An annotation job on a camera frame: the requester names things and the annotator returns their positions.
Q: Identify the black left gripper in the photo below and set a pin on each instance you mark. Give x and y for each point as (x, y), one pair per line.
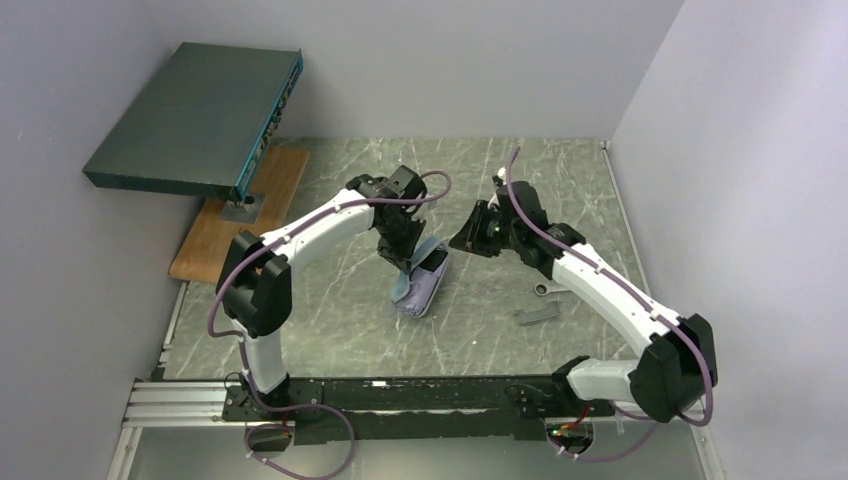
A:
(398, 244)

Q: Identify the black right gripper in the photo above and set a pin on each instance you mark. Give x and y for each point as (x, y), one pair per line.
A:
(479, 231)

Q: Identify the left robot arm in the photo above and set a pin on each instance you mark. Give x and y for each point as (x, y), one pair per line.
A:
(255, 288)

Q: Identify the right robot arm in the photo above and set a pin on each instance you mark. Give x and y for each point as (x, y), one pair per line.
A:
(676, 363)

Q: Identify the silver ratchet wrench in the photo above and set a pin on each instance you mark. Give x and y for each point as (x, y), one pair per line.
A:
(544, 289)

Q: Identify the grey metal stand plate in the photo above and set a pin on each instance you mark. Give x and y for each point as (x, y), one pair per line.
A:
(245, 211)

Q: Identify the wooden board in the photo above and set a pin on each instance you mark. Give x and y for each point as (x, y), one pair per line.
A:
(203, 252)

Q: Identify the grey plastic bracket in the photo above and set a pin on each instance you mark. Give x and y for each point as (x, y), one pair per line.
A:
(548, 312)

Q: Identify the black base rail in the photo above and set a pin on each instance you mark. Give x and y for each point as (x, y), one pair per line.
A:
(400, 408)

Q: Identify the dark network switch box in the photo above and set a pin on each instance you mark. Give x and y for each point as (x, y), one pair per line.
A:
(201, 125)

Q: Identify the aluminium frame rail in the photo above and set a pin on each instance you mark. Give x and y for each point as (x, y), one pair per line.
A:
(165, 404)

